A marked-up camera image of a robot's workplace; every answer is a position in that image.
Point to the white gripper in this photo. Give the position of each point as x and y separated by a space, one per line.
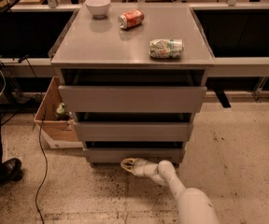
141 169

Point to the grey bottom drawer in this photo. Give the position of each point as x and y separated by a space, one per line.
115 152

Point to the grey drawer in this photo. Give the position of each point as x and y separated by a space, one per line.
133 91
134 127
115 152

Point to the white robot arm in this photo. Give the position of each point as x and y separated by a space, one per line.
193 206

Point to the grey middle drawer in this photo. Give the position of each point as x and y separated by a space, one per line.
134 127

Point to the grey top drawer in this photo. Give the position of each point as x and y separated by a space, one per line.
133 91

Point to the grey drawer cabinet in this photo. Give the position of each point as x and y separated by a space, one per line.
102 44

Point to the green bottle in box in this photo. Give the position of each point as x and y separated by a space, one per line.
62 113

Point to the cardboard box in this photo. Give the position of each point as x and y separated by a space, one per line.
59 133

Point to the green white soda can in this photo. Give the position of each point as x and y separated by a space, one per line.
166 48

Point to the black shoe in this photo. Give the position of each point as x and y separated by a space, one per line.
10 171

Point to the orange soda can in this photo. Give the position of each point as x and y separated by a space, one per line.
131 18

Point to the white ceramic bowl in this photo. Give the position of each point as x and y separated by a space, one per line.
98 8

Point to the metal rail frame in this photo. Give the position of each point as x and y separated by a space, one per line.
223 67

